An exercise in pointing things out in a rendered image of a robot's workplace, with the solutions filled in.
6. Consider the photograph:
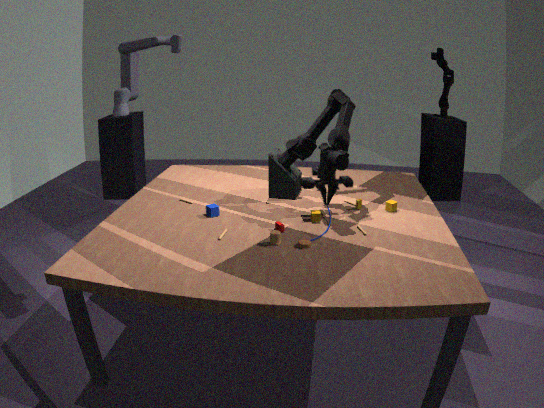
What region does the small blue cube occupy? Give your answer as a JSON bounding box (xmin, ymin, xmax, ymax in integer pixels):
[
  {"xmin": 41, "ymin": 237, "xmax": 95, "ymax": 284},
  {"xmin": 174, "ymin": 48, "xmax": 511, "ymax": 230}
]
[{"xmin": 206, "ymin": 203, "xmax": 220, "ymax": 218}]

